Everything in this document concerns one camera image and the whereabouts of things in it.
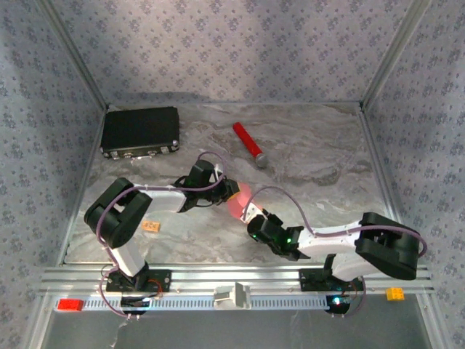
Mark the pink paper sheet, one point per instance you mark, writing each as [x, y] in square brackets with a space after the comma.
[241, 203]

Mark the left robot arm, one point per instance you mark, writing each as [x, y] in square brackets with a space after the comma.
[120, 225]

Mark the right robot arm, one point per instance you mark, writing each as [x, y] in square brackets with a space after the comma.
[388, 254]

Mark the small orange toy brick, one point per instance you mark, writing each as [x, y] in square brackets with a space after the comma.
[150, 226]

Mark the black hard case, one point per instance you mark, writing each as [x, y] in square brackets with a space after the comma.
[140, 127]

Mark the small circuit board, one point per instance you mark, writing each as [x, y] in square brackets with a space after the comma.
[338, 301]
[136, 302]

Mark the white slotted strip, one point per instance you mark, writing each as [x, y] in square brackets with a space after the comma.
[189, 302]

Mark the yellow toy brick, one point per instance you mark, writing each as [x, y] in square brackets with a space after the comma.
[395, 293]

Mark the red toy brick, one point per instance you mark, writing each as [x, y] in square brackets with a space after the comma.
[70, 304]

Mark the aluminium mounting rail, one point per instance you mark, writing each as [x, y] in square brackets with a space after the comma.
[232, 274]

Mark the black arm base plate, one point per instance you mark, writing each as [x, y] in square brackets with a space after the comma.
[310, 280]
[161, 280]

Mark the grey metal bracket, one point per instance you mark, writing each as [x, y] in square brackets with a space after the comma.
[232, 295]

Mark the aluminium side rail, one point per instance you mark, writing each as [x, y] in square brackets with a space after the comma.
[379, 163]
[83, 185]

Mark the aluminium corner post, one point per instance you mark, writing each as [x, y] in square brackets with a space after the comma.
[392, 54]
[75, 54]

